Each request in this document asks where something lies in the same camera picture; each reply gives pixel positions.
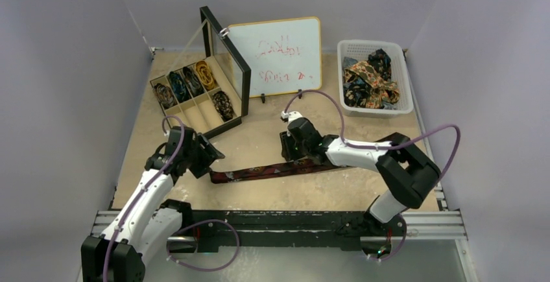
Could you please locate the dark red patterned tie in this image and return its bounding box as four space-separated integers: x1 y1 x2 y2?
209 133 409 185

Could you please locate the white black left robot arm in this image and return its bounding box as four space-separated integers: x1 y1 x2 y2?
80 126 225 281

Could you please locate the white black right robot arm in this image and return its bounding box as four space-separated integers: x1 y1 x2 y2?
281 112 442 235

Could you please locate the beige compartment tie box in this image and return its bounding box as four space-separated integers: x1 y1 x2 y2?
150 53 249 138

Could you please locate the rolled blue tie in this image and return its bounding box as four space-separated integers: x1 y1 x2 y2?
168 71 191 103

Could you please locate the rolled brown striped tie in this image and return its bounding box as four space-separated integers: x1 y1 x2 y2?
153 83 177 109

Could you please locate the rolled grey tie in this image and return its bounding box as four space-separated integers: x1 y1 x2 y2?
182 67 204 97

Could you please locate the rolled yellow tie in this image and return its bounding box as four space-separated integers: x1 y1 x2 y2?
195 60 217 91

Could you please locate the yellow framed whiteboard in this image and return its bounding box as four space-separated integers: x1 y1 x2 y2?
228 16 322 97

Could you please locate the white plastic basket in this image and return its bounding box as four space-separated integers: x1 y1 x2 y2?
337 40 414 118

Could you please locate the orange floral tie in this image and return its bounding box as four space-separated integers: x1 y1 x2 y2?
342 61 401 109

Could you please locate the black tie box lid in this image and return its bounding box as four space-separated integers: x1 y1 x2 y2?
199 6 252 117

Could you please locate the dark blue patterned tie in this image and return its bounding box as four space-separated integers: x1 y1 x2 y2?
367 49 392 81

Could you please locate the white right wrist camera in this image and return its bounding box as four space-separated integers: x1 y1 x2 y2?
280 111 302 123

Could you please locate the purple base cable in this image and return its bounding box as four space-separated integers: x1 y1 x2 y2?
166 218 241 272

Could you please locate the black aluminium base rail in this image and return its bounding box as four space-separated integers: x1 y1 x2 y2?
90 209 468 255

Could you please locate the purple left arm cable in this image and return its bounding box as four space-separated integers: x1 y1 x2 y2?
101 115 186 282

